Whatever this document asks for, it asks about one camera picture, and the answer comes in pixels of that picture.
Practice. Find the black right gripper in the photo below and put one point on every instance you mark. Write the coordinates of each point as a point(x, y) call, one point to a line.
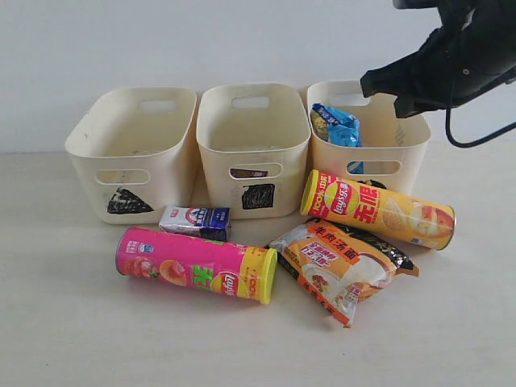
point(472, 53)

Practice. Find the blue noodle packet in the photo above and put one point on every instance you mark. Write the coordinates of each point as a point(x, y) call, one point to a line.
point(336, 127)

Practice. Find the yellow Lays chips can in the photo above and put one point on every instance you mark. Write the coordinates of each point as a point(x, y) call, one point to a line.
point(367, 207)

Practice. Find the orange noodle packet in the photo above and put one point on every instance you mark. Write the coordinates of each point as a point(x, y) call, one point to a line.
point(340, 266)

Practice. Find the purple small box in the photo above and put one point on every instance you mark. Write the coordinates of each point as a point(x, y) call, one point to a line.
point(248, 173)

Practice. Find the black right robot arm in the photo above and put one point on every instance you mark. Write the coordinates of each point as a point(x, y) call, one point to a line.
point(415, 3)

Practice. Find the cream bin circle mark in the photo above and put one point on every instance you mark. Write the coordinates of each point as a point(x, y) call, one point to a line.
point(392, 149)

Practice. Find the cream bin square mark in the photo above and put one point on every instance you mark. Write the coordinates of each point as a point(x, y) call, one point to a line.
point(257, 126)

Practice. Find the white blue milk carton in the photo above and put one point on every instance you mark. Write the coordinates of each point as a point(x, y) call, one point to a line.
point(202, 222)

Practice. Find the pink Lays chips can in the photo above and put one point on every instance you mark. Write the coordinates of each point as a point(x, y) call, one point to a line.
point(229, 269)

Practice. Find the cream bin triangle mark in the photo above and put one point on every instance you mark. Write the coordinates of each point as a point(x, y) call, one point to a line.
point(135, 153)

